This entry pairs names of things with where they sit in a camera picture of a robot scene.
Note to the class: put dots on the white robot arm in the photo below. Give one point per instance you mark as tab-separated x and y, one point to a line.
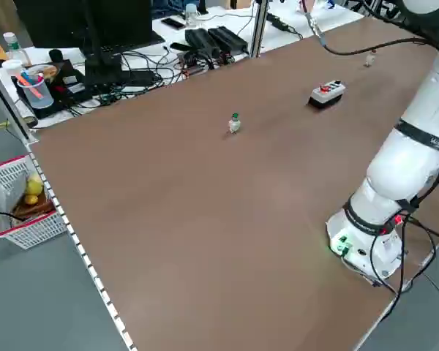
395	172

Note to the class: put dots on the white box with red button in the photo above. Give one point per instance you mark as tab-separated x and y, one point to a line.
325	94

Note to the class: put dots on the black smartphone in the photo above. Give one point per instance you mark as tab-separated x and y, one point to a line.
173	23

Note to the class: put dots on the clear bottle with blue lid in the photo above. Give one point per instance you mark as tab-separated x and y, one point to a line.
192	14

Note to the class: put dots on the black power strip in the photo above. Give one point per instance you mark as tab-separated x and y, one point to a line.
278	22

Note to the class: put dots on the black monitor stand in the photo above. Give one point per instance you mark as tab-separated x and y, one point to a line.
98	62

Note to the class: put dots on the black device box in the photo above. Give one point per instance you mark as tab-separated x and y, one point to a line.
71	86

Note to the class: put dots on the black computer monitor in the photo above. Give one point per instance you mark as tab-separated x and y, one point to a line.
124	20

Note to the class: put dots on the large yellow lemon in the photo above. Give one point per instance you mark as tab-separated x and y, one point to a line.
34	184

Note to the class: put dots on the small yellow lemon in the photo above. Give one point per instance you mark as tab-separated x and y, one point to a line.
31	199

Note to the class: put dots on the white and red plastic basket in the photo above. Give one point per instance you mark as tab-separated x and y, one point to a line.
29	226

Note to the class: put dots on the clear measuring cup with pens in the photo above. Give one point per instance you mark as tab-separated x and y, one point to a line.
36	96

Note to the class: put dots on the clear bottle with green cap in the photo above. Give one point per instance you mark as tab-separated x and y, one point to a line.
14	49

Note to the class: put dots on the silver aluminium post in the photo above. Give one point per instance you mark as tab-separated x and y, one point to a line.
259	27

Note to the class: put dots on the silver aluminium frame leg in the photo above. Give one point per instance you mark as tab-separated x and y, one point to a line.
7	106

